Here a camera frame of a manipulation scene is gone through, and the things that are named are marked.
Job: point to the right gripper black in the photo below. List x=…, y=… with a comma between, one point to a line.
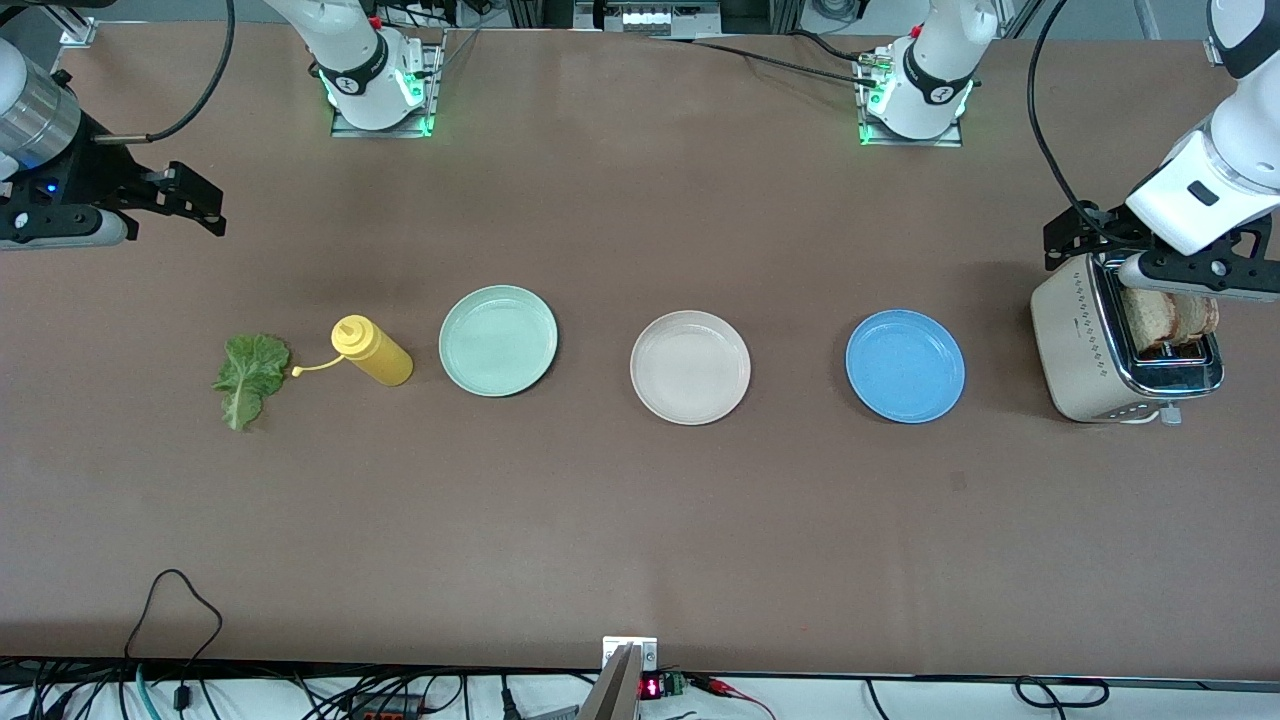
x=97, y=172

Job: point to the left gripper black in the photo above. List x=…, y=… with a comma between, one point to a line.
x=1088, y=229

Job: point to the bread slice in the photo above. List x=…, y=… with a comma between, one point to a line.
x=1200, y=315
x=1145, y=320

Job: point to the green lettuce leaf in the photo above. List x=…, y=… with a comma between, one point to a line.
x=250, y=370

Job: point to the yellow squeeze bottle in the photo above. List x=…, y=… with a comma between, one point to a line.
x=375, y=355

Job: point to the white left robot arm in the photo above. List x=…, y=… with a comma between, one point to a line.
x=930, y=70

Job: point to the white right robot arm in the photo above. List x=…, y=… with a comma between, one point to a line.
x=360, y=60

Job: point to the blue plate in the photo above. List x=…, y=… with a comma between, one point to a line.
x=905, y=366

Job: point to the pale green plate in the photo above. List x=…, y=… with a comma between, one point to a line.
x=497, y=342

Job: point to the beige plate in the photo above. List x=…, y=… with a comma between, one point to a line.
x=690, y=368

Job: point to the beige chrome toaster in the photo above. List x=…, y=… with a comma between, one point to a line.
x=1080, y=350

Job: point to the control box with lights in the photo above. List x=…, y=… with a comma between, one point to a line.
x=650, y=20

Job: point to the green terminal block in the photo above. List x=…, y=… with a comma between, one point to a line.
x=675, y=684

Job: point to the red digit display module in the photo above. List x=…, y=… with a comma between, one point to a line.
x=651, y=688

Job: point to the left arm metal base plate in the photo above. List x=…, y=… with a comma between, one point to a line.
x=910, y=143

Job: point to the aluminium frame corner profile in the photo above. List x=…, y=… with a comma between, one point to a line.
x=80, y=33

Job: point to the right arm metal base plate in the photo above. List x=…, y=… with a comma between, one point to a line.
x=434, y=100

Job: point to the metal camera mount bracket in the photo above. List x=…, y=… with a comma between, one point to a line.
x=615, y=690

